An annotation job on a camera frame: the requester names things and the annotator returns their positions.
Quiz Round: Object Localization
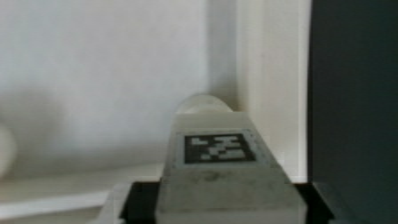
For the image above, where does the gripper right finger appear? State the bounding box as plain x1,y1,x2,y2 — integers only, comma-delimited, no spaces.
295,182,355,224

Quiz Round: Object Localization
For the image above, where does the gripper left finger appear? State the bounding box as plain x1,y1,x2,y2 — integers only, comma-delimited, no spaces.
87,181,163,224

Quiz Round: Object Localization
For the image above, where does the white leg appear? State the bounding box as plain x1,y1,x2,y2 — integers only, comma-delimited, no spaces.
155,95,307,224

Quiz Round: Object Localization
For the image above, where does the white square tabletop part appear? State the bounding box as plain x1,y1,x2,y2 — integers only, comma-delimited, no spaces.
0,0,313,224

